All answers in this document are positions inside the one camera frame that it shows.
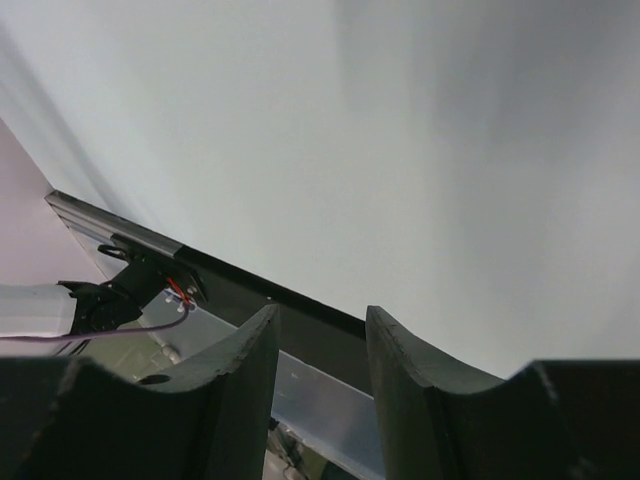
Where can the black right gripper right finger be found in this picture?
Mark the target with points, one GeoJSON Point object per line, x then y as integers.
{"type": "Point", "coordinates": [440, 418]}

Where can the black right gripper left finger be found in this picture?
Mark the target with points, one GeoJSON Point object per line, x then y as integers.
{"type": "Point", "coordinates": [204, 418]}

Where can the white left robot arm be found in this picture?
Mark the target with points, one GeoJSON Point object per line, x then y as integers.
{"type": "Point", "coordinates": [45, 319]}

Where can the aluminium side rail left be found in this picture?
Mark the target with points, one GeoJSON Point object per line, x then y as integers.
{"type": "Point", "coordinates": [100, 224]}

